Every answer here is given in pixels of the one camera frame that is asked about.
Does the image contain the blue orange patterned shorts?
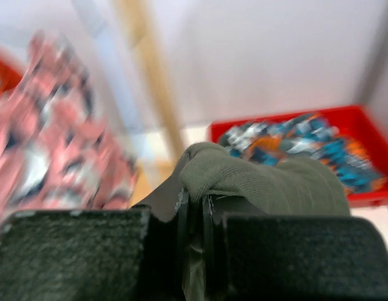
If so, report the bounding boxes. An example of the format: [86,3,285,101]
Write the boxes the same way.
[218,114,388,194]

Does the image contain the olive green shorts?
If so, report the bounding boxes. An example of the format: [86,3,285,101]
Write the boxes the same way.
[130,141,351,301]

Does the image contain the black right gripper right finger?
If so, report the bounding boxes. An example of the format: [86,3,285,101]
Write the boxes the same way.
[202,196,388,300]

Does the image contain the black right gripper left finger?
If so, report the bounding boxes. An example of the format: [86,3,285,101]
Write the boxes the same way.
[0,190,189,300]

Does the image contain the wooden clothes rack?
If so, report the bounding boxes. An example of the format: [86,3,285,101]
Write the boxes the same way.
[114,1,184,162]

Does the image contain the pink shark print shorts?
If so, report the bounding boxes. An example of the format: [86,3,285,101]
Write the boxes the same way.
[0,32,138,224]

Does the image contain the red plastic tray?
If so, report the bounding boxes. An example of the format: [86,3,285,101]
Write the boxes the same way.
[207,105,388,208]

